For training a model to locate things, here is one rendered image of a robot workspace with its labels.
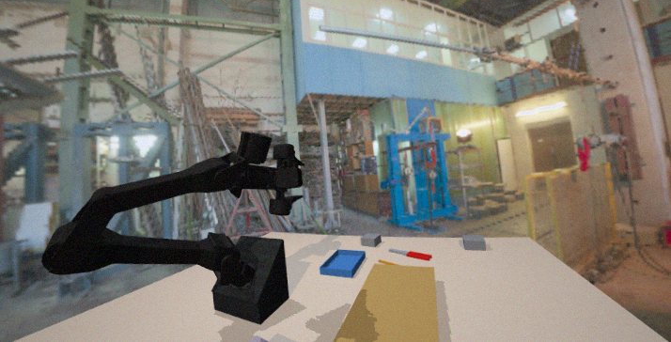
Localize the blue rectangular tray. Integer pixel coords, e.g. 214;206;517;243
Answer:
320;249;366;278

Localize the tan panel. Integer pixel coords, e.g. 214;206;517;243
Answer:
333;263;439;342

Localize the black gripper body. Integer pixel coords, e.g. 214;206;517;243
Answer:
259;144;294;216

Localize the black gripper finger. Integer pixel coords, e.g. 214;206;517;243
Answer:
285;195;303;207
291;150;304;166

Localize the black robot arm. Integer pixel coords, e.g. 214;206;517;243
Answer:
41;131;303;289

